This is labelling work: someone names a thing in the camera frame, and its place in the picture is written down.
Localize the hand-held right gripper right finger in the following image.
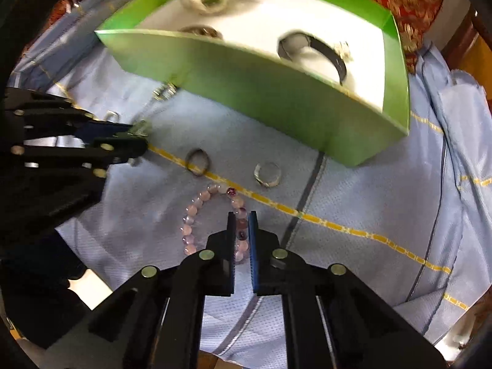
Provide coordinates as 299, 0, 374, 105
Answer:
248, 211, 448, 369

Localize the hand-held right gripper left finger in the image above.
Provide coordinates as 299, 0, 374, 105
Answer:
88, 211, 237, 369

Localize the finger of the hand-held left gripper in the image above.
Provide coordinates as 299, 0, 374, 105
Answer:
0, 88, 151, 141
0, 136, 149, 235

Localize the pink bead bracelet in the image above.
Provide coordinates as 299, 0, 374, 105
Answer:
181, 182, 250, 264

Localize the brown bead bracelet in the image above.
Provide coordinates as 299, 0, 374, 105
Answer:
179, 25, 224, 41

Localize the green cardboard box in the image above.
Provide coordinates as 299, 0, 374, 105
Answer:
94, 0, 411, 168

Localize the black wrist watch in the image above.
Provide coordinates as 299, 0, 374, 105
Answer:
277, 31, 348, 85

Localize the silver butterfly charm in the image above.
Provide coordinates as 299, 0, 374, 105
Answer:
332, 42, 354, 62

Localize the light blue cloth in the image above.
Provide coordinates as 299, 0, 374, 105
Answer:
8, 0, 492, 358

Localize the red gold patterned cushion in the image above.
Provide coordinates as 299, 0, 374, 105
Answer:
334, 0, 450, 73

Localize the dark wooden armchair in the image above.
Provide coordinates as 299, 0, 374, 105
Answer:
442, 4, 492, 85

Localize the dark metal ring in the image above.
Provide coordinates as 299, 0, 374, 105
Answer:
185, 148, 212, 177

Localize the rhinestone ring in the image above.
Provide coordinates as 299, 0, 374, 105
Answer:
154, 84, 177, 102

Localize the wide silver band ring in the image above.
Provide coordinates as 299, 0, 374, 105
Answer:
254, 161, 282, 188

